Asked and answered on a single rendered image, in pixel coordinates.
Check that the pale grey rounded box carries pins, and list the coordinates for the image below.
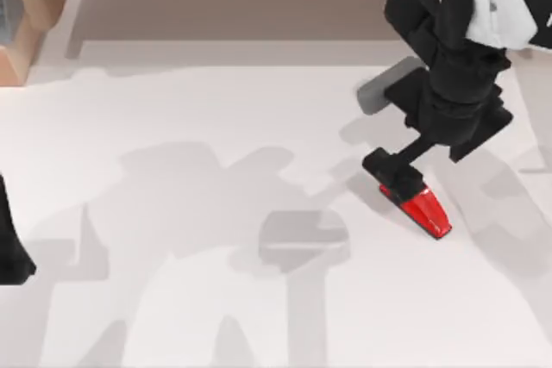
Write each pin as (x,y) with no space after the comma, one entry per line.
(377,92)

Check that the red and black stapler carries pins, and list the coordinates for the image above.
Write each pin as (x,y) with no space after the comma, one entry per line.
(429,213)

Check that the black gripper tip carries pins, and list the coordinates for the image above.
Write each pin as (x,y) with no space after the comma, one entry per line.
(13,251)

